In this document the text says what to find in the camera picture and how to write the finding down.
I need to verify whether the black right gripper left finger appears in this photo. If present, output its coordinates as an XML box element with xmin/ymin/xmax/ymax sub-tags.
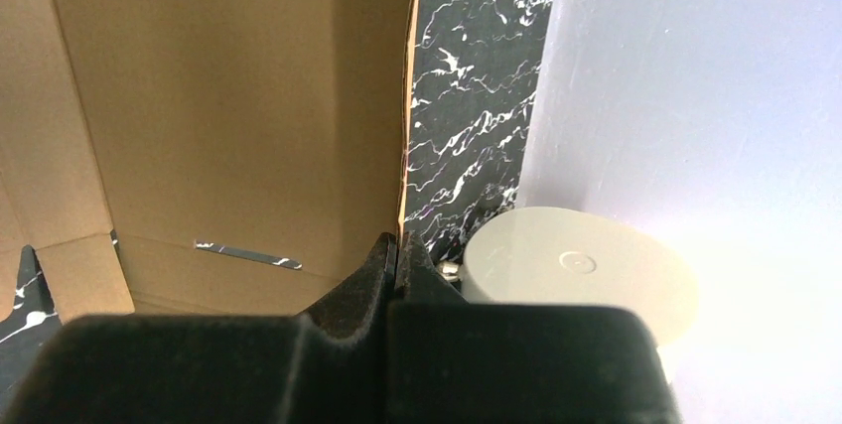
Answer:
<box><xmin>4</xmin><ymin>233</ymin><xmax>397</xmax><ymax>423</ymax></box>

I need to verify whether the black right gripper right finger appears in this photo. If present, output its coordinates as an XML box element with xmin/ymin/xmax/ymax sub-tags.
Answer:
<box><xmin>387</xmin><ymin>233</ymin><xmax>681</xmax><ymax>423</ymax></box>

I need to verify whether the brown cardboard box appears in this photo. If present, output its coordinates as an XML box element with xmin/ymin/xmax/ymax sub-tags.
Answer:
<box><xmin>1</xmin><ymin>0</ymin><xmax>417</xmax><ymax>322</ymax></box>

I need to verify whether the white cylindrical container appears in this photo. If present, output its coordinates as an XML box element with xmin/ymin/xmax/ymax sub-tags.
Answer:
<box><xmin>459</xmin><ymin>207</ymin><xmax>700</xmax><ymax>347</ymax></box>

